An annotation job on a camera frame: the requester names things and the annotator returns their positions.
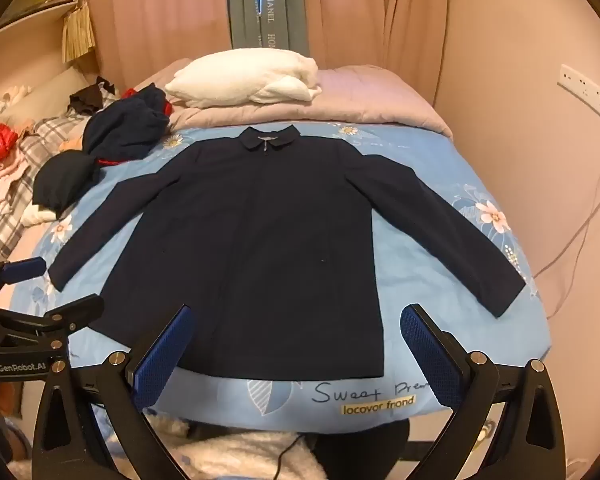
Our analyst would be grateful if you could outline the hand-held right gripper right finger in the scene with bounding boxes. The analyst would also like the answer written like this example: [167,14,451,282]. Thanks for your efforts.
[400,304,567,480]

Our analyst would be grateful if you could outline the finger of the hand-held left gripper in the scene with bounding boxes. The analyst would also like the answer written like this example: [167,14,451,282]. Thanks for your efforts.
[0,294,105,347]
[0,256,48,306]

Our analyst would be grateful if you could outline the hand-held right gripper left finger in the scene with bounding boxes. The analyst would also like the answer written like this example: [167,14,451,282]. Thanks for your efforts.
[31,304,197,480]

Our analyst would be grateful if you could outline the navy collared jacket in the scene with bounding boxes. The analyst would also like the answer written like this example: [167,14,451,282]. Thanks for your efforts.
[47,126,527,382]

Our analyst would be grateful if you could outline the pink clothes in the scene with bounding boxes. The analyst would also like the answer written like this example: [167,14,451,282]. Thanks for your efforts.
[0,155,31,211]

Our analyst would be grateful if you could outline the white small clothes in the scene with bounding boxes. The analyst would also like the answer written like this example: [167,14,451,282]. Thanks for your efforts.
[0,85,32,122]

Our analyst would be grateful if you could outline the navy clothes pile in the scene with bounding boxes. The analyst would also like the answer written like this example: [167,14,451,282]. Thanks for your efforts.
[84,82,171,163]

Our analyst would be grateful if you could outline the dark bundled cloth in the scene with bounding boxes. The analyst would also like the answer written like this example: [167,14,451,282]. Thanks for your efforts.
[32,152,101,218]

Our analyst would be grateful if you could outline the blue floral bed sheet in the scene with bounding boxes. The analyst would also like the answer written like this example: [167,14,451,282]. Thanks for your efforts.
[7,122,553,433]

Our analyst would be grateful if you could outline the white fluffy blanket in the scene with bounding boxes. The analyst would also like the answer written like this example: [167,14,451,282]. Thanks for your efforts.
[95,405,331,480]

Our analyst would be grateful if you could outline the grey plaid cloth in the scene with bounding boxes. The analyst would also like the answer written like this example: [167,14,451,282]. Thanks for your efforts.
[0,112,98,266]

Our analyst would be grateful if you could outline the black crumpled cloth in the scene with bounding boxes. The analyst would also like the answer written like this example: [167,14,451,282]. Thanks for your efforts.
[69,77,118,113]

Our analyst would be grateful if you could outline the beige tassel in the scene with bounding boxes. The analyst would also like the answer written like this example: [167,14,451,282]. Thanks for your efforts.
[62,2,97,63]

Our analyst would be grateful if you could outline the pink quilt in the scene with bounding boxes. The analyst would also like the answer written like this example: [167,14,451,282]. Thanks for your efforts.
[130,57,453,141]

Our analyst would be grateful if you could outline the pink curtain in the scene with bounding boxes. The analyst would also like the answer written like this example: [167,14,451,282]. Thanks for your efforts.
[82,0,233,92]
[305,0,453,111]

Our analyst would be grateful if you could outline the white pillow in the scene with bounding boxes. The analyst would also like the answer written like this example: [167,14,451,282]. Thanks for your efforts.
[164,47,323,110]

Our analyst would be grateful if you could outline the white power strip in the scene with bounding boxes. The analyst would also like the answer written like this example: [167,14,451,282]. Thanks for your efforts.
[559,64,600,128]

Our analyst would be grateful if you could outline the grey printed curtain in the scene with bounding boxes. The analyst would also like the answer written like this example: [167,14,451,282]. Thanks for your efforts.
[225,0,313,58]

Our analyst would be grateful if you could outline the black cable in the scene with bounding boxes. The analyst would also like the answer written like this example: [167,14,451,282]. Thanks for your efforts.
[275,432,308,480]

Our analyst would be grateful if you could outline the white cable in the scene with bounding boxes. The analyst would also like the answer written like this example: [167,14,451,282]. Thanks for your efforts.
[532,130,600,281]

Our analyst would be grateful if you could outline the white wall shelf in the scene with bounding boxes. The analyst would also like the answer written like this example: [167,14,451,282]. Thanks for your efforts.
[0,0,81,43]

